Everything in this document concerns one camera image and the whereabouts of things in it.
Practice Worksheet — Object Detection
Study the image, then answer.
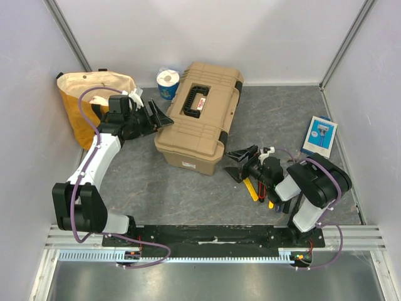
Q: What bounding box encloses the yellow utility knife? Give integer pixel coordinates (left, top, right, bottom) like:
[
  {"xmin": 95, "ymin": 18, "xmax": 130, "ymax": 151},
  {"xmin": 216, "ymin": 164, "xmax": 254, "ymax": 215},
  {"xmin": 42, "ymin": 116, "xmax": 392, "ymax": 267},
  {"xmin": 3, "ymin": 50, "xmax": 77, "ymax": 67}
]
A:
[{"xmin": 243, "ymin": 177, "xmax": 259, "ymax": 202}]

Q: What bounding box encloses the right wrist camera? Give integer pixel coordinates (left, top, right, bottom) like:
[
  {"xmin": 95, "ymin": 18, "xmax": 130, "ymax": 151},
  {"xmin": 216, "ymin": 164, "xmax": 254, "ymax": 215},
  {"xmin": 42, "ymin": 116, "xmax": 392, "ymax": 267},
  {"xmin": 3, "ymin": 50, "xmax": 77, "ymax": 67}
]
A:
[{"xmin": 259, "ymin": 147, "xmax": 275, "ymax": 157}]

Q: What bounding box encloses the yellow canvas tote bag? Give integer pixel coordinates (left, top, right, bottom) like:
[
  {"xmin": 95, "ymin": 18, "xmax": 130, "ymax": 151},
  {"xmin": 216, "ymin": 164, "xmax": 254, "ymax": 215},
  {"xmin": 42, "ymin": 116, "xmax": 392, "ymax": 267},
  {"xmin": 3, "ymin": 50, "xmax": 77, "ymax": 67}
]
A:
[{"xmin": 56, "ymin": 70, "xmax": 137, "ymax": 151}]

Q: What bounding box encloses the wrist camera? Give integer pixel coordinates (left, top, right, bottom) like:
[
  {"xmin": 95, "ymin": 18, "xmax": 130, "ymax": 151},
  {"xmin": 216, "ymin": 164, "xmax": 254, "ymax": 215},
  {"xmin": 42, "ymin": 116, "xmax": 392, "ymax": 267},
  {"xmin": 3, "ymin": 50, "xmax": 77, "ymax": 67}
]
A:
[
  {"xmin": 122, "ymin": 88, "xmax": 143, "ymax": 107},
  {"xmin": 259, "ymin": 147, "xmax": 275, "ymax": 157}
]

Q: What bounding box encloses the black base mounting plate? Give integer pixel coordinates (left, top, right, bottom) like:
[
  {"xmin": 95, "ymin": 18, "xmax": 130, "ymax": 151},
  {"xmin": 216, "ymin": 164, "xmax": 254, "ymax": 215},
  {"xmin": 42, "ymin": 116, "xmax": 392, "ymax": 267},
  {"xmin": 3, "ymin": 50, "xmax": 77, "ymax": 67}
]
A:
[{"xmin": 102, "ymin": 224, "xmax": 326, "ymax": 255}]

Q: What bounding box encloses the blue razor package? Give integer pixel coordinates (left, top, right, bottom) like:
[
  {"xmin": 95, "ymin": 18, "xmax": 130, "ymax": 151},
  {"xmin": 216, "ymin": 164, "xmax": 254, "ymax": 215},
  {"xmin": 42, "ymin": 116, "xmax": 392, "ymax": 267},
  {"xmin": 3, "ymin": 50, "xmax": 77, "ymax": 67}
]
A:
[{"xmin": 301, "ymin": 116, "xmax": 338, "ymax": 159}]

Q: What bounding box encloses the red black utility knife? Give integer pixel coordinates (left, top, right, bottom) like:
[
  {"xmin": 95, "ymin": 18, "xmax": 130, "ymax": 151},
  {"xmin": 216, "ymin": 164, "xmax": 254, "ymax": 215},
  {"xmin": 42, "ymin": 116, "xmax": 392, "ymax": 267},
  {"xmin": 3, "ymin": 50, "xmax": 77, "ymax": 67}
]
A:
[{"xmin": 258, "ymin": 182, "xmax": 266, "ymax": 203}]

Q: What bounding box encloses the black handle hammer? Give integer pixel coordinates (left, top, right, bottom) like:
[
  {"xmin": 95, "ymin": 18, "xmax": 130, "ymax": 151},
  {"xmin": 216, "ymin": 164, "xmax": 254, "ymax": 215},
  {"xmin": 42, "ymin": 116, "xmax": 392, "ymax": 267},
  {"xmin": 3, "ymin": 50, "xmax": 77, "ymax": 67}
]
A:
[{"xmin": 283, "ymin": 193, "xmax": 303, "ymax": 221}]

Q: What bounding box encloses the slotted cable duct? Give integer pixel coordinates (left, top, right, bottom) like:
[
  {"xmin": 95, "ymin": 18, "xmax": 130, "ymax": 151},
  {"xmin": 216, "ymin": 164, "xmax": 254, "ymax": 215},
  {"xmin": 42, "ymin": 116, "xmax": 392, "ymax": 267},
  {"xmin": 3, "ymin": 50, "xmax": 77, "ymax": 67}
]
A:
[{"xmin": 58, "ymin": 248, "xmax": 311, "ymax": 263}]

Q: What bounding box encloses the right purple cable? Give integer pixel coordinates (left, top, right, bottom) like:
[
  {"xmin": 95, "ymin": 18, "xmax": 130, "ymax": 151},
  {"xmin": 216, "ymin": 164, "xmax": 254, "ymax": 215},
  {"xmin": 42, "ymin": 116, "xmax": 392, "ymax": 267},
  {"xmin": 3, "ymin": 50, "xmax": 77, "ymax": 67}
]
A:
[{"xmin": 272, "ymin": 147, "xmax": 345, "ymax": 270}]

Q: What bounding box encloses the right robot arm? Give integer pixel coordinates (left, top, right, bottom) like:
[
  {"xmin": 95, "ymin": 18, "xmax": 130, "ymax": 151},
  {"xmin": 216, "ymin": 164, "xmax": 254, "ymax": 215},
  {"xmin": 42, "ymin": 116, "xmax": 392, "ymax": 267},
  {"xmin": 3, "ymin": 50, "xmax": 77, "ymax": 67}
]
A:
[{"xmin": 225, "ymin": 145, "xmax": 352, "ymax": 247}]

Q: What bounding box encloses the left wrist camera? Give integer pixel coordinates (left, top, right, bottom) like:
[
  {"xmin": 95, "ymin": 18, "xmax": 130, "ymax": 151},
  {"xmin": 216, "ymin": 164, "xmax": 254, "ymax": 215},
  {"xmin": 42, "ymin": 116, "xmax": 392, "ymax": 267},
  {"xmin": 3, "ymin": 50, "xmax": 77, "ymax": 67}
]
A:
[{"xmin": 122, "ymin": 88, "xmax": 143, "ymax": 107}]

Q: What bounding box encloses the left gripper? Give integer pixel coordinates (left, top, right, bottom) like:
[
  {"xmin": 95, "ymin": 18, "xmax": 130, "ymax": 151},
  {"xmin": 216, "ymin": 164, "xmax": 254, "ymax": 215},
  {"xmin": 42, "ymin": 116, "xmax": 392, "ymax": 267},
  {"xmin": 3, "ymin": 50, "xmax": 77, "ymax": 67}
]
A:
[{"xmin": 125, "ymin": 100, "xmax": 174, "ymax": 138}]

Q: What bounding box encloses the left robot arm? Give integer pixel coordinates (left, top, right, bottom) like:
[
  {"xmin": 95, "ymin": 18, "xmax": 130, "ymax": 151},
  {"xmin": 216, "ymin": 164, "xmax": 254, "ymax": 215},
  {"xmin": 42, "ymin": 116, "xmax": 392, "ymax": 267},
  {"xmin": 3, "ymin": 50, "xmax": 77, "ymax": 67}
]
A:
[{"xmin": 52, "ymin": 95, "xmax": 174, "ymax": 246}]

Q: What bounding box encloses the tan plastic toolbox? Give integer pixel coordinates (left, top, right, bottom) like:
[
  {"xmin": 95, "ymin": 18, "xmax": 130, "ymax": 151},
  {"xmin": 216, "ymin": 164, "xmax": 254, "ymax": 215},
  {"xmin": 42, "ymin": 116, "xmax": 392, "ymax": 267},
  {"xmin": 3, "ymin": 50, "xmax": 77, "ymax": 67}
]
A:
[{"xmin": 154, "ymin": 62, "xmax": 244, "ymax": 176}]

